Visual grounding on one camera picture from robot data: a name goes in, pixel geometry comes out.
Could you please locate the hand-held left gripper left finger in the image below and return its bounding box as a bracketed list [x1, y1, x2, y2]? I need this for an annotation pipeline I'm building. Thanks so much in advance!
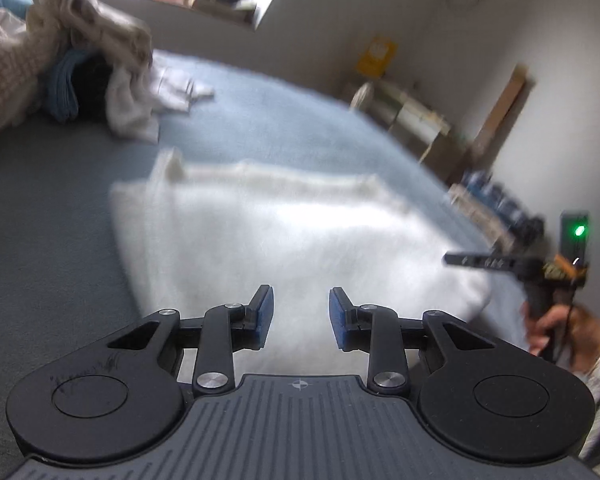
[107, 284, 276, 397]

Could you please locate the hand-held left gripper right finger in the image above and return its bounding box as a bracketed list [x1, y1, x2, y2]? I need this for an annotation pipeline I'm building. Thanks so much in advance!
[328, 287, 498, 397]

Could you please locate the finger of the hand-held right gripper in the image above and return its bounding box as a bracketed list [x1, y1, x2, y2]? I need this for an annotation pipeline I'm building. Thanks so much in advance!
[443, 251, 528, 272]

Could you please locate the cream white knit sweater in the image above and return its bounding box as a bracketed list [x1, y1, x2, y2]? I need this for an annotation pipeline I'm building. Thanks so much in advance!
[109, 149, 493, 361]

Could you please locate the person's right hand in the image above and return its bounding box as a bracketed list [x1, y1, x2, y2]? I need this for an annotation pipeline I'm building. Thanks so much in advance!
[524, 305, 600, 372]

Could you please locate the beige folded garment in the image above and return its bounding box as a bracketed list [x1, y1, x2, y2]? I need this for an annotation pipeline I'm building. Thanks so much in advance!
[449, 185, 513, 253]

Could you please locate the tall cardboard plank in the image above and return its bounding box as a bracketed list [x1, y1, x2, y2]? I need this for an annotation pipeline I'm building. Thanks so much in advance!
[470, 64, 533, 173]

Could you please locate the cream desk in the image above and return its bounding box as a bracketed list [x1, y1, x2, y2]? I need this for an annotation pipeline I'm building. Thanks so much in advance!
[350, 79, 453, 161]

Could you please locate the cream bedpost finial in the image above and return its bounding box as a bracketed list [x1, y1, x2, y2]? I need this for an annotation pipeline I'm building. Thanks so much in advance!
[351, 82, 377, 112]

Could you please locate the yellow box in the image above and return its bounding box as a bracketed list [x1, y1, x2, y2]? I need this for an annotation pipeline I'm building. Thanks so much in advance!
[356, 35, 397, 79]

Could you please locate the black garment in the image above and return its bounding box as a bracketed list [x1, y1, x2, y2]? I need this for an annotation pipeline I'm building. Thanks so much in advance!
[72, 54, 115, 122]

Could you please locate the blue garment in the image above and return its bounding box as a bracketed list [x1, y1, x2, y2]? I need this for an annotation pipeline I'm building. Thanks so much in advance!
[46, 50, 88, 122]

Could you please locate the cardboard box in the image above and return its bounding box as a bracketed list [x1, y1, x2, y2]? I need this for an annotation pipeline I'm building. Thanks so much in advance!
[182, 0, 258, 25]

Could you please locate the pink checked knit sweater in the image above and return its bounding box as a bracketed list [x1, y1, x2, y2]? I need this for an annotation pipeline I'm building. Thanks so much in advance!
[0, 0, 48, 161]

